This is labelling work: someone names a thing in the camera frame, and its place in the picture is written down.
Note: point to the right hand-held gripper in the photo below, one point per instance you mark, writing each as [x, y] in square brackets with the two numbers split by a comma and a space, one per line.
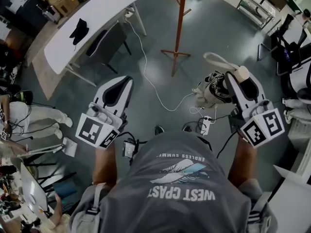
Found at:
[262, 127]

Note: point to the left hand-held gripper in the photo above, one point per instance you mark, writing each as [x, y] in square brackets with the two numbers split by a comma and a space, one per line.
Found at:
[91, 130]

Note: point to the red wooden coat stand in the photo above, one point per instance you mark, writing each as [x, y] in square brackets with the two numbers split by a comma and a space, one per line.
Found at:
[180, 21]

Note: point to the person's left forearm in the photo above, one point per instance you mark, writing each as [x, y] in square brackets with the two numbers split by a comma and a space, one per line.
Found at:
[104, 164]

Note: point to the person's right forearm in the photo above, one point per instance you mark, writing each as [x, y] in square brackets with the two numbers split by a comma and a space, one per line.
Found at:
[243, 161]

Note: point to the white power strip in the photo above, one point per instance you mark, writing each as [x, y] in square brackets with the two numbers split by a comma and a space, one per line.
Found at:
[207, 124]

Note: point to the black belt device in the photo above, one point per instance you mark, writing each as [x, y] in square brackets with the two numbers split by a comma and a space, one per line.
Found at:
[129, 149]

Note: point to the person's left black shoe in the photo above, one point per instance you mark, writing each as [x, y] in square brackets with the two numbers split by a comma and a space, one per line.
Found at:
[159, 129]

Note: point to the person's black shoe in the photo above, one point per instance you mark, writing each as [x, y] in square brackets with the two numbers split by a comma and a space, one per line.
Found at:
[159, 129]
[187, 128]

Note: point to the black office chair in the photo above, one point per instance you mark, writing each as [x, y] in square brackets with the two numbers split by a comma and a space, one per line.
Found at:
[286, 47]

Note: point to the white paper sheet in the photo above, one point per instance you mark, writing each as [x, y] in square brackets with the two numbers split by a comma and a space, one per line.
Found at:
[70, 147]

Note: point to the person's right black shoe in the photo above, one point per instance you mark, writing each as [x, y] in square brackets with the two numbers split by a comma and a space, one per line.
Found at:
[187, 128]

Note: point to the black cloth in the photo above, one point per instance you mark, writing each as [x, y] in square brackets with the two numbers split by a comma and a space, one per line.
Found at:
[79, 31]

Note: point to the white long table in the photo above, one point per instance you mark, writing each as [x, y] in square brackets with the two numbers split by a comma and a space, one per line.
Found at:
[97, 16]

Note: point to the white charger plug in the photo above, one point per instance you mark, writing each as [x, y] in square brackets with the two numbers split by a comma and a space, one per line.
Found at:
[129, 14]

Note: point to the white metal cart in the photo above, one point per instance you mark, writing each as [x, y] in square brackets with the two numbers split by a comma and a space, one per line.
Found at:
[257, 6]

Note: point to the cardboard box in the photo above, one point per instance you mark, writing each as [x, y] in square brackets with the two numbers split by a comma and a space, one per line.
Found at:
[59, 1]

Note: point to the grey printed t-shirt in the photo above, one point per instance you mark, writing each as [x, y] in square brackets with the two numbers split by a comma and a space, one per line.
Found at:
[170, 203]

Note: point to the white box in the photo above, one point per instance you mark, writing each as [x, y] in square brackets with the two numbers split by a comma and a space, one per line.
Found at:
[291, 203]

